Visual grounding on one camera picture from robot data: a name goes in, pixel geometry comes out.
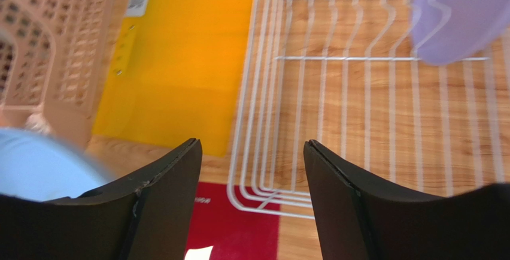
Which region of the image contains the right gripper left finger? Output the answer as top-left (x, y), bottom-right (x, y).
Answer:
top-left (1, 138), bottom-right (202, 259)

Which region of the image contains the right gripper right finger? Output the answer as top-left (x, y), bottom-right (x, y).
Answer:
top-left (303, 140), bottom-right (509, 259)

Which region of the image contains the blue plate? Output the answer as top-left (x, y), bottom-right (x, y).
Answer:
top-left (1, 128), bottom-right (114, 202)

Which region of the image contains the purple plate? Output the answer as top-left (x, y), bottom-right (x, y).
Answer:
top-left (411, 0), bottom-right (509, 65)

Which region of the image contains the red plastic folder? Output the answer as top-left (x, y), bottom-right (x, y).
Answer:
top-left (184, 182), bottom-right (280, 259)

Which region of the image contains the orange plastic folder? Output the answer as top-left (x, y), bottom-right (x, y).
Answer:
top-left (93, 0), bottom-right (253, 157)

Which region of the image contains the pink plastic file organizer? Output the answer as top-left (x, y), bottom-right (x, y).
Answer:
top-left (1, 0), bottom-right (112, 148)

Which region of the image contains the white wire dish rack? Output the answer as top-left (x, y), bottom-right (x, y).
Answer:
top-left (226, 0), bottom-right (509, 219)

